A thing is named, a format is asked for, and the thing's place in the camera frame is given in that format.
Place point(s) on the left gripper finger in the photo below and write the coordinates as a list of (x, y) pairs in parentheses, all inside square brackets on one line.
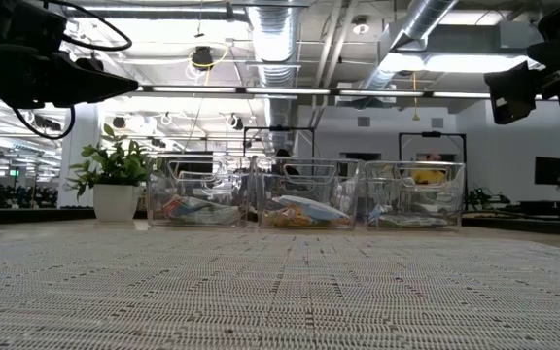
[(90, 64), (95, 87)]

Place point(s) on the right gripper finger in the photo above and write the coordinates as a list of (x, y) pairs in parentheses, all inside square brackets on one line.
[(513, 92)]

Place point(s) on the blue white bar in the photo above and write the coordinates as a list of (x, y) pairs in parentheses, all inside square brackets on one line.
[(314, 206)]

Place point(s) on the black monitor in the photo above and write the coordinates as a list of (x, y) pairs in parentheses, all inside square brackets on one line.
[(549, 171)]

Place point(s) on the yellow hanging cone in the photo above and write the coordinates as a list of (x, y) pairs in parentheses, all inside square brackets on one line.
[(415, 115)]

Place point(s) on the green plant in white pot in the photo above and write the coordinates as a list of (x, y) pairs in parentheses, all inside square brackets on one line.
[(115, 201)]

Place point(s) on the person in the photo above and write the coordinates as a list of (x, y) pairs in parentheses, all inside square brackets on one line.
[(282, 163), (428, 175)]

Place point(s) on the clear plastic bin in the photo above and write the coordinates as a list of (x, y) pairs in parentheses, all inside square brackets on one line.
[(309, 185), (197, 185), (413, 194)]

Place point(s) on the white smoke detector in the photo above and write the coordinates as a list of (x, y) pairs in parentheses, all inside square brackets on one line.
[(360, 26)]

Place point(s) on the grey woven placemat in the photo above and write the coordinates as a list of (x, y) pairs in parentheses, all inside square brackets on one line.
[(280, 291)]

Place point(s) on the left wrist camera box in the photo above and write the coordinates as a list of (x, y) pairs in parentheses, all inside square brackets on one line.
[(34, 22)]

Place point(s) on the grey wall vent grille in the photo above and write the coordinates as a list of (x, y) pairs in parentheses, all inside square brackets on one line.
[(364, 122), (437, 123)]

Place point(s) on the black rig frame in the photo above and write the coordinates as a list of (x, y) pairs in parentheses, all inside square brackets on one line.
[(430, 134), (280, 128)]

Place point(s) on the silver spiral air duct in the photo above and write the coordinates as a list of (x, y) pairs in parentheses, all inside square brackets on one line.
[(426, 19), (275, 48)]

